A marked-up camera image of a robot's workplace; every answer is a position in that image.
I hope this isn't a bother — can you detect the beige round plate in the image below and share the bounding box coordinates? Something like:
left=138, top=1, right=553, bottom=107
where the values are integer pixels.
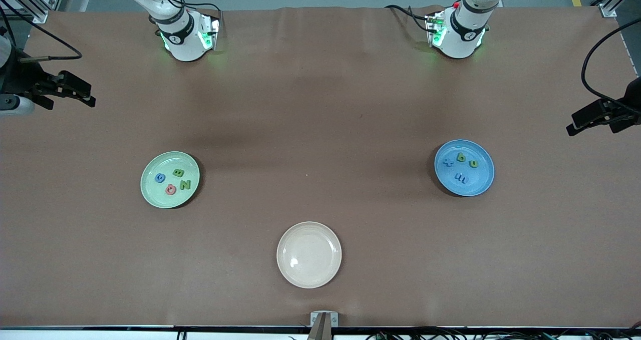
left=276, top=221, right=343, bottom=289

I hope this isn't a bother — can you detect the blue round plate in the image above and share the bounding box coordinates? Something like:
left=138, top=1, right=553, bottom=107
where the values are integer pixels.
left=434, top=139, right=495, bottom=197

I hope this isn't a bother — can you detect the grey metal bracket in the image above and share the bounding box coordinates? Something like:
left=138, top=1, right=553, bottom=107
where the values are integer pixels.
left=310, top=311, right=339, bottom=327

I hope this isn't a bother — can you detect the light green round plate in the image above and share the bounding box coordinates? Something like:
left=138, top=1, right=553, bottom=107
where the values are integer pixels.
left=140, top=151, right=201, bottom=209

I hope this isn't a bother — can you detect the brown table cover cloth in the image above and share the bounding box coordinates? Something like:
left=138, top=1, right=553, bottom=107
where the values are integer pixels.
left=0, top=6, right=641, bottom=328

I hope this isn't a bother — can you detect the black right arm base cable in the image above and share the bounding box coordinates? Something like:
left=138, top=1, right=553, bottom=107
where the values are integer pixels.
left=150, top=0, right=222, bottom=25

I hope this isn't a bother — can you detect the black left arm base cable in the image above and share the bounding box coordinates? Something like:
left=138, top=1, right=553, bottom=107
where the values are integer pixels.
left=385, top=4, right=432, bottom=33

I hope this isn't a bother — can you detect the black arm base cable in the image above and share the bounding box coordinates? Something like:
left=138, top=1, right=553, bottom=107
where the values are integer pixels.
left=385, top=4, right=432, bottom=33
left=150, top=0, right=222, bottom=25

